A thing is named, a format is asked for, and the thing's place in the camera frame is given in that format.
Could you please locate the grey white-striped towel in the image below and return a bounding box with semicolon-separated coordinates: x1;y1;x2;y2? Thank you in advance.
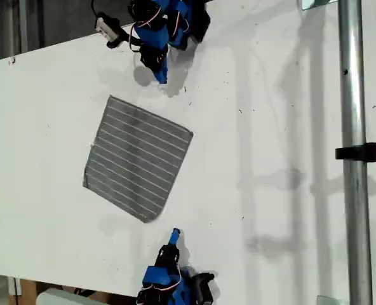
82;94;194;224

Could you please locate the white box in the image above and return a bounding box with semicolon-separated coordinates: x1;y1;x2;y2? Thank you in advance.
35;287;112;305

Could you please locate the wooden table leg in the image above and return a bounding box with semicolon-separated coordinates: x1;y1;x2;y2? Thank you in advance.
8;276;38;305

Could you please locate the black clamp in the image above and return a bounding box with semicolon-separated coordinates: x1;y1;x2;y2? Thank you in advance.
335;135;376;168

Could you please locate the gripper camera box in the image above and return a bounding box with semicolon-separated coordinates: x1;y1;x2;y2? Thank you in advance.
191;271;215;305
95;12;126;49

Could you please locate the metal bracket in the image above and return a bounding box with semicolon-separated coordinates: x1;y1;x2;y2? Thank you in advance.
297;0;337;11

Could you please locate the steel post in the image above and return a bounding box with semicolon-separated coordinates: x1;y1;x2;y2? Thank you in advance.
337;0;373;305

